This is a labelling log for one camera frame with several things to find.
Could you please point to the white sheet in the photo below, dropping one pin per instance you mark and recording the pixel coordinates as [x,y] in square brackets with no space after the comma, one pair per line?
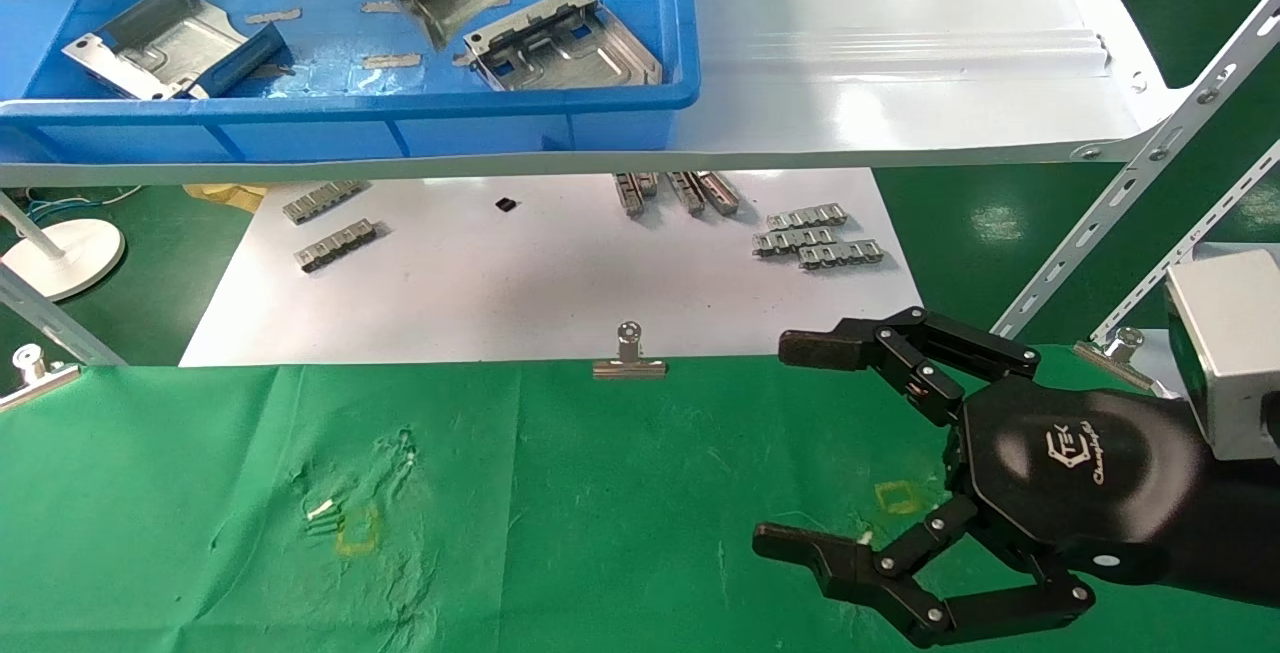
[560,283]

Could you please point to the yellow crumpled tape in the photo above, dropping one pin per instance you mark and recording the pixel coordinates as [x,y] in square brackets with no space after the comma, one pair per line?
[225,195]

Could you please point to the white slotted angle bar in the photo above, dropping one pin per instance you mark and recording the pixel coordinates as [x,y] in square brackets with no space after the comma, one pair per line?
[60,328]
[1130,183]
[1190,243]

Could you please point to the white round lamp base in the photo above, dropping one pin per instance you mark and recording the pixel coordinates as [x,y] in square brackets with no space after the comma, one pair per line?
[75,253]

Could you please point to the small grey metal bracket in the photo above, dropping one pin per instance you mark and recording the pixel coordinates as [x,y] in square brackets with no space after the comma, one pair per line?
[806,217]
[338,245]
[649,183]
[322,201]
[785,241]
[842,254]
[719,192]
[687,193]
[629,195]

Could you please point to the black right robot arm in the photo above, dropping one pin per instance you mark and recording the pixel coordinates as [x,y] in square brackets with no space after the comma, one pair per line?
[1240,523]

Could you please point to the green cloth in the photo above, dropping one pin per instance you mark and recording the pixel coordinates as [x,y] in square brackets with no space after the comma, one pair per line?
[620,503]

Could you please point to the silver binder clip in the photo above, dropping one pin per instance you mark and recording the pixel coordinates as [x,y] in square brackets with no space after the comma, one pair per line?
[35,378]
[629,365]
[1118,358]

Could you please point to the white metal shelf panel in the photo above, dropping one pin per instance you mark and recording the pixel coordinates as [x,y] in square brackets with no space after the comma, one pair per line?
[900,43]

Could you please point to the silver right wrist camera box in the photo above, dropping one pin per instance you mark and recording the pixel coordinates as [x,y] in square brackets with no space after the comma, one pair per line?
[1235,353]

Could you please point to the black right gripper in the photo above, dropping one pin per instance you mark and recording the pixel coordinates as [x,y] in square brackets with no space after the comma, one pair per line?
[1080,473]

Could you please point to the blue plastic bin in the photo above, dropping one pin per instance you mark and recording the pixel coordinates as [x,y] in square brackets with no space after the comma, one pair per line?
[350,123]

